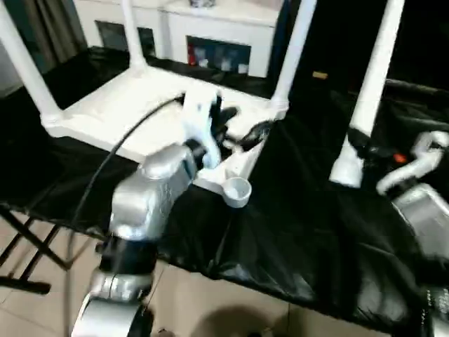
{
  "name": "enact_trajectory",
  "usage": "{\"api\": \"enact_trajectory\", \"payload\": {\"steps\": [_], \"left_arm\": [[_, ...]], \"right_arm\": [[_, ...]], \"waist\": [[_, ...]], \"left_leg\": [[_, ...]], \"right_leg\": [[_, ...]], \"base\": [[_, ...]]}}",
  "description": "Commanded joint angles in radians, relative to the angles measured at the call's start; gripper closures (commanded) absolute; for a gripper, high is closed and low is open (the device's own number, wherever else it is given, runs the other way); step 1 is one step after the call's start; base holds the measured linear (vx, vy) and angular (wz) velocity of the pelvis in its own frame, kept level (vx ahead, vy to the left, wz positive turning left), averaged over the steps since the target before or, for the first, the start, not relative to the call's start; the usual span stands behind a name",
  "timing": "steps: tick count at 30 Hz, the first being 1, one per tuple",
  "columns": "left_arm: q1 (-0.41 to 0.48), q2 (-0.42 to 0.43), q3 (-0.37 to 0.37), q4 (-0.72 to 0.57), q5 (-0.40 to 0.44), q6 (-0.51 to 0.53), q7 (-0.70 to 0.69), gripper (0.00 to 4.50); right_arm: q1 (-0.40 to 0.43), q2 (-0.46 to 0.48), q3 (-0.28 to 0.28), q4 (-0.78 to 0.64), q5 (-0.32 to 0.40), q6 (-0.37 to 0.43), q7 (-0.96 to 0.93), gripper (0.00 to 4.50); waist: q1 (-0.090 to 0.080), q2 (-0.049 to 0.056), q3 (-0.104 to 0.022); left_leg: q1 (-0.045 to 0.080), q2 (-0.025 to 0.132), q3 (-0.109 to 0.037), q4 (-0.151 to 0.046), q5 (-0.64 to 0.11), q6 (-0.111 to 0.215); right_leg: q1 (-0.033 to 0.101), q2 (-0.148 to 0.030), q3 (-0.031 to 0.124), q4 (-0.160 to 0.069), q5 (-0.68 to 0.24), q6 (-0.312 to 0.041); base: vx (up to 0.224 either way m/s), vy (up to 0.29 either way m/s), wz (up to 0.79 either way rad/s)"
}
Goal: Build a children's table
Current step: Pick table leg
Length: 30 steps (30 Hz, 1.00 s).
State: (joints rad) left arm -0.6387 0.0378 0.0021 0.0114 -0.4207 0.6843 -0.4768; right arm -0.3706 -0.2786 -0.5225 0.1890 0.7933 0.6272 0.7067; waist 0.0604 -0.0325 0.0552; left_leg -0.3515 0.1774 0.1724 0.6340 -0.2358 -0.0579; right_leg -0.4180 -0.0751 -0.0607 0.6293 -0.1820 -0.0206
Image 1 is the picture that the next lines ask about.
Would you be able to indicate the white plastic table leg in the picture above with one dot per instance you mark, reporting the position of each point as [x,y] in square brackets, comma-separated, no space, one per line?
[135,38]
[294,52]
[28,63]
[372,77]

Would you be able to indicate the white plastic table top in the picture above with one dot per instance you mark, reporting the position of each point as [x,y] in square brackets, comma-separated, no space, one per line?
[105,116]

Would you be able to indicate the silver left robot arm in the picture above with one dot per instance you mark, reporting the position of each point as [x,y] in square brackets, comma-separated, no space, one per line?
[147,189]

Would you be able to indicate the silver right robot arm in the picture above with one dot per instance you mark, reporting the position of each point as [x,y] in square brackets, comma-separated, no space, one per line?
[428,214]

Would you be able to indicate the small tan label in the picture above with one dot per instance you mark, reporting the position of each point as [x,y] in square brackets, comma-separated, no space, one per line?
[320,74]

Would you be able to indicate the white glass-door cabinet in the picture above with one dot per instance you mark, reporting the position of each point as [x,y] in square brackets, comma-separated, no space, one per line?
[210,31]

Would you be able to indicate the black table mat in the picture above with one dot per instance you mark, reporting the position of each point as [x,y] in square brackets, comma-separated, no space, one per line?
[298,228]

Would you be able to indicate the bag of black parts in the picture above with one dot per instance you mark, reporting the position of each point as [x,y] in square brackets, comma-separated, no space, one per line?
[203,3]

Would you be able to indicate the grey curtain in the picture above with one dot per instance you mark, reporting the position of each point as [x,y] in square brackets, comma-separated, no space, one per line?
[52,31]

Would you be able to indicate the black folding stand frame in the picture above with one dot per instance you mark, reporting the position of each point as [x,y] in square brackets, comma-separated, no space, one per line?
[31,245]

